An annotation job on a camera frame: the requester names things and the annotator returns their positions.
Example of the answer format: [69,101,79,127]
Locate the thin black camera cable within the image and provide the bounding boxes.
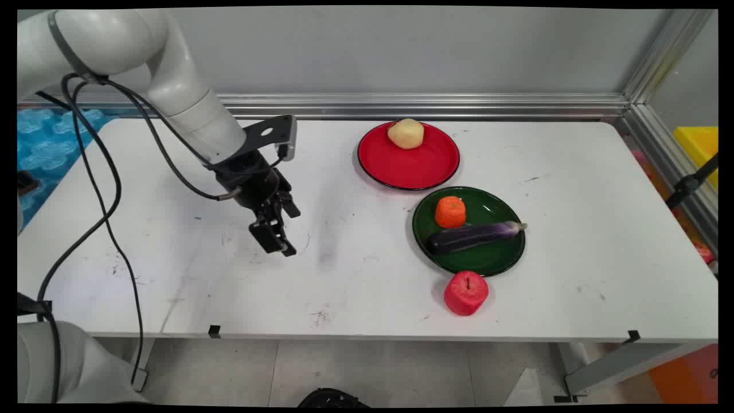
[106,79,287,172]

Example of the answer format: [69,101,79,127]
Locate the red toy apple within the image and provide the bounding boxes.
[443,271,490,317]

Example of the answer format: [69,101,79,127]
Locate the upright aluminium frame post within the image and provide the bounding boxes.
[622,9,717,105]

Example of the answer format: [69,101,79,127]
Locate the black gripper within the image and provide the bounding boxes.
[215,150,302,258]

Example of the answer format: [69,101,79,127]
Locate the black cable with silver plug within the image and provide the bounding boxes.
[100,76,239,202]

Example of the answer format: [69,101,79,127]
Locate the white table leg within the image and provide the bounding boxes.
[129,338,157,392]

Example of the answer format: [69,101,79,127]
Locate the black cable clamp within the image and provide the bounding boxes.
[17,291,53,317]

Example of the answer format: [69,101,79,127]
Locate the long black cable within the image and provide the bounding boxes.
[36,77,123,404]
[60,73,144,386]

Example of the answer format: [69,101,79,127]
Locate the red plate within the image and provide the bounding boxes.
[357,121,461,191]

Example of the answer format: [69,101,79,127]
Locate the grey strap on arm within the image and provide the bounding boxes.
[48,10,97,81]

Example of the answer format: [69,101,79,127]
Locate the dark green plate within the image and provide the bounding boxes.
[412,186,526,278]

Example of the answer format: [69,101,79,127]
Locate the purple toy eggplant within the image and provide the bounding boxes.
[427,221,528,256]

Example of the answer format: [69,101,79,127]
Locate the yellow box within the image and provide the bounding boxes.
[673,126,719,191]

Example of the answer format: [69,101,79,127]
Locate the black camera mounting bracket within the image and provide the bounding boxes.
[238,115,293,162]

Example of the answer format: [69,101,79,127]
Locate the slanted aluminium frame rail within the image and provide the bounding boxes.
[612,103,719,256]

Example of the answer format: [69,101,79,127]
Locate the horizontal aluminium frame rail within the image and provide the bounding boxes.
[17,93,631,120]

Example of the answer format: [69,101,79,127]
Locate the blue foam mat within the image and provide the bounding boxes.
[17,107,118,227]

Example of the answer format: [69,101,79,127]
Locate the orange box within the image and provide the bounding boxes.
[648,344,719,404]

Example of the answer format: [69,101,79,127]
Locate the grey metal table leg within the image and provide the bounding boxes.
[564,343,696,398]

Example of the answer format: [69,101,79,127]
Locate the black round object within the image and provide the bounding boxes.
[297,388,371,408]

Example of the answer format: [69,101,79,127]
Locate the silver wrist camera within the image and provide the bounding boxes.
[276,116,298,162]

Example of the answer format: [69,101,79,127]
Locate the pale yellow toy potato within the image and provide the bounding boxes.
[387,118,425,150]

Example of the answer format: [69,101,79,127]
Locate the toy orange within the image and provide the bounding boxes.
[434,196,467,229]

